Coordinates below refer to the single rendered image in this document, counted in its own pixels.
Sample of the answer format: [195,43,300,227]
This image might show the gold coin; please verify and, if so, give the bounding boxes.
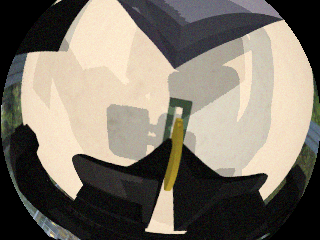
[164,117,183,191]

